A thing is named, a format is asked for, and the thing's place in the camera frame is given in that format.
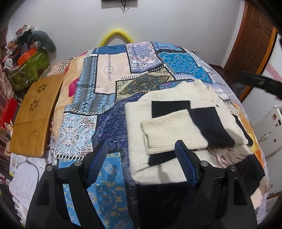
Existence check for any small framed wall monitor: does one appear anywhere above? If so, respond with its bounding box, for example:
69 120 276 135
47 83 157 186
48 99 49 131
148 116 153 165
102 0 133 4

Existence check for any wooden lap desk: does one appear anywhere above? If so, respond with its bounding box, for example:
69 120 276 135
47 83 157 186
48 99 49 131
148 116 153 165
10 73 65 157

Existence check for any yellow foam tube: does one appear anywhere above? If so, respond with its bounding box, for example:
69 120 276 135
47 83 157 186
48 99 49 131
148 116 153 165
99 29 134 47

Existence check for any blue patchwork bedspread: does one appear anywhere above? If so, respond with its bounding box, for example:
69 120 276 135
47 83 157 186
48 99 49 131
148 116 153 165
50 41 250 229

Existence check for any black and white striped sweater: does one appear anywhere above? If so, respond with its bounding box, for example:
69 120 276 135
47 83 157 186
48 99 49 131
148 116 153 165
125 80 266 207

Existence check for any red box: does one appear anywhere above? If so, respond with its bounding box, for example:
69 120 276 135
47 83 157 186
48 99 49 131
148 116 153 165
1 98 19 130

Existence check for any green fabric storage bin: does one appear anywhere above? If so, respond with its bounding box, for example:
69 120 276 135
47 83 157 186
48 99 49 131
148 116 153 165
8 51 50 92

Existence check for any brown wooden door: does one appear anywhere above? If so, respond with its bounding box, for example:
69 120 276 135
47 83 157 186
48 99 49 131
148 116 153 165
222 0 278 89

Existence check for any white sliding wardrobe door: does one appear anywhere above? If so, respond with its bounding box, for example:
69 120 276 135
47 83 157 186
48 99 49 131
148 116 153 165
243 35 281 156

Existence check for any white paper stack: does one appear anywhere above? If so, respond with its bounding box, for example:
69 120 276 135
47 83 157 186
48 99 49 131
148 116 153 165
9 153 47 225

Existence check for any orange box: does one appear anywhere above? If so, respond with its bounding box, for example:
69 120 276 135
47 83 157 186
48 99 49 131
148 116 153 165
17 48 37 66

